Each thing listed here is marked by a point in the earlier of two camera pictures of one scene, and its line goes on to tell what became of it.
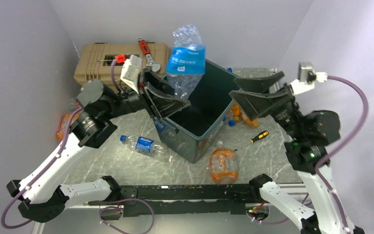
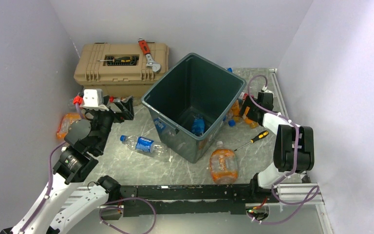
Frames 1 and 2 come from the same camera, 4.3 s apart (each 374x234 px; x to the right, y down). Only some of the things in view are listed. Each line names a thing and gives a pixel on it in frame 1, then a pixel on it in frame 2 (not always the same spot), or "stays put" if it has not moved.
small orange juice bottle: (254, 123) stays put
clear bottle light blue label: (186, 65) → (198, 125)
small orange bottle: (235, 111) stays put
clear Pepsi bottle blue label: (144, 145) stays put
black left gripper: (165, 105) → (127, 105)
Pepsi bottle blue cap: (231, 123) stays put
